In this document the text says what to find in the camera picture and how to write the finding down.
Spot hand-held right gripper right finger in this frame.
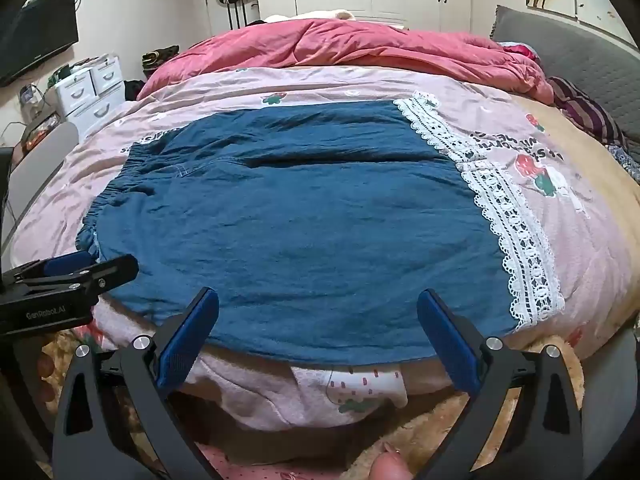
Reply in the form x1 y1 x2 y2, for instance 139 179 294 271
417 288 586 480

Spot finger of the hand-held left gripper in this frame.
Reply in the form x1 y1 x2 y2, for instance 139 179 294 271
10 251 95 282
12 254 140 297

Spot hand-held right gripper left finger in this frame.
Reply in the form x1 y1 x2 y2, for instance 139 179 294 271
52 287 221 480

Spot blue denim pants lace trim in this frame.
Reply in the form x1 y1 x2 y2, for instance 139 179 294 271
75 100 567 367

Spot pink dotted pyjama pants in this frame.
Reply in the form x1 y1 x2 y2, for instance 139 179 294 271
192 437 353 480

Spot person's left hand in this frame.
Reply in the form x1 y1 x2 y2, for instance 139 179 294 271
37 351 57 386

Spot person's right hand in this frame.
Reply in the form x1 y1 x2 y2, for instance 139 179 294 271
369 447 417 480

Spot tan fuzzy robe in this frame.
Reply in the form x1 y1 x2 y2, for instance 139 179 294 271
37 327 587 480

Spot white plastic drawer unit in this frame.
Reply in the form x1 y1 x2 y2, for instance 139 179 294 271
52 67 96 115
90 55 124 96
67 85 127 129

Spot dark bag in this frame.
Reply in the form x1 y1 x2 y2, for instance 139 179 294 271
141 45 180 69

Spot black television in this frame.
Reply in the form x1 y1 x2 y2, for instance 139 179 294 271
0 0 80 88

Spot blue patterned cloth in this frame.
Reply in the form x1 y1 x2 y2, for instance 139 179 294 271
606 144 640 182

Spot maroon striped cloth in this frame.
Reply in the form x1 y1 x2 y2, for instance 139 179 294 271
547 76 629 150

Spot pink strawberry printed blanket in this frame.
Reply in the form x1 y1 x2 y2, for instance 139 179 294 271
10 65 640 433

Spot grey quilted headboard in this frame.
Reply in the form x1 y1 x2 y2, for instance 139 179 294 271
490 5 640 147

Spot red quilt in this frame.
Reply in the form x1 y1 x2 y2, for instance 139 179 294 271
137 19 557 107

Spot cream plush pillow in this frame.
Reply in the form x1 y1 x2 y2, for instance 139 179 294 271
262 8 359 24

